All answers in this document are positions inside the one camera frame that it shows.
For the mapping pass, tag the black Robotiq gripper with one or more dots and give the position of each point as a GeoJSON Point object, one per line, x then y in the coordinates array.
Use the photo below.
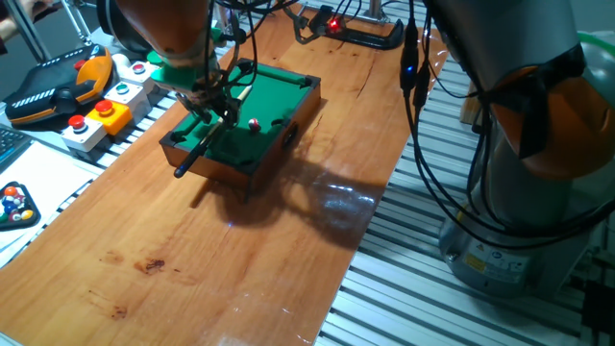
{"type": "Point", "coordinates": [206, 102]}

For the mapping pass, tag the red white striped pool ball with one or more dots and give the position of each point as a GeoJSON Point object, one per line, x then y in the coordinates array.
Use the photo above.
{"type": "Point", "coordinates": [254, 126]}

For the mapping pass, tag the wooden pool cue black butt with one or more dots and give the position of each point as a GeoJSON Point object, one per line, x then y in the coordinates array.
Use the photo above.
{"type": "Point", "coordinates": [189, 162]}

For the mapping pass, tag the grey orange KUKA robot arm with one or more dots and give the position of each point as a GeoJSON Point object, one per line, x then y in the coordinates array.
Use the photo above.
{"type": "Point", "coordinates": [519, 38]}

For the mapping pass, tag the mini green felt pool table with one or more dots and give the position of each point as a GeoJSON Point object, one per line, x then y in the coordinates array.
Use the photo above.
{"type": "Point", "coordinates": [269, 96]}

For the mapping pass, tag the yellow pool ball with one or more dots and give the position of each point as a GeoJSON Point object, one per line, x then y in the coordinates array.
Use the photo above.
{"type": "Point", "coordinates": [27, 214]}

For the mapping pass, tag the orange pool ball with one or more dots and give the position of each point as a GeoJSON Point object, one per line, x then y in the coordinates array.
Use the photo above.
{"type": "Point", "coordinates": [10, 190]}

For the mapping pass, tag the blue pool ball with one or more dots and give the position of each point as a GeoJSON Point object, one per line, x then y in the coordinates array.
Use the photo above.
{"type": "Point", "coordinates": [8, 206]}

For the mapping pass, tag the white box green button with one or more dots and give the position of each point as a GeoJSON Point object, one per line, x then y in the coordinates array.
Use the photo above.
{"type": "Point", "coordinates": [130, 100]}

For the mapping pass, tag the white box red button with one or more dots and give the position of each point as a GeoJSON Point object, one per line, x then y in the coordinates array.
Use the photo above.
{"type": "Point", "coordinates": [86, 138]}
{"type": "Point", "coordinates": [139, 73]}

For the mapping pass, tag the yellow box red button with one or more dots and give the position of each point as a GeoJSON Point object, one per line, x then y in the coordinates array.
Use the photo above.
{"type": "Point", "coordinates": [114, 121]}

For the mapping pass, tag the glossy orange wooden board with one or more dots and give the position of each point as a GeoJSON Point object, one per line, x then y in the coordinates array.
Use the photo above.
{"type": "Point", "coordinates": [192, 264]}

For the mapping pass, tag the black orange teach pendant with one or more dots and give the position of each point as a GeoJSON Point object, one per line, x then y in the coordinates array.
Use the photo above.
{"type": "Point", "coordinates": [53, 81]}

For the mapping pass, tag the thin metal strut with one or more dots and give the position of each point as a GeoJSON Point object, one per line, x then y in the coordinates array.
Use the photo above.
{"type": "Point", "coordinates": [78, 21]}

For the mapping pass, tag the black C-clamp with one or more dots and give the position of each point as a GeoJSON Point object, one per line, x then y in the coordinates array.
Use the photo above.
{"type": "Point", "coordinates": [375, 41]}

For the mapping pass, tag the white paper sheet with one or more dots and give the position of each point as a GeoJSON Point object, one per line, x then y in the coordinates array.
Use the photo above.
{"type": "Point", "coordinates": [48, 178]}

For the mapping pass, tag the grey metal strut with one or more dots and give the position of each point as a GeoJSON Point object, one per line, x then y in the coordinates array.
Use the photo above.
{"type": "Point", "coordinates": [29, 31]}

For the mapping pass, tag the black computer keyboard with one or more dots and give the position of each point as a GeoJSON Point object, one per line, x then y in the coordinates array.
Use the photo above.
{"type": "Point", "coordinates": [12, 144]}

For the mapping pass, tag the racked billiard balls triangle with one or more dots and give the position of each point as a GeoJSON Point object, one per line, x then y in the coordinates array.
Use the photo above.
{"type": "Point", "coordinates": [20, 186]}

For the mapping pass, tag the brown cardboard box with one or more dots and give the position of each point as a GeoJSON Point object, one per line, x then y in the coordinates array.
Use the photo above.
{"type": "Point", "coordinates": [468, 108]}

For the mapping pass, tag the aluminium frame post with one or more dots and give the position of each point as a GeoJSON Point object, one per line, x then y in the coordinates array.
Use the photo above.
{"type": "Point", "coordinates": [376, 9]}

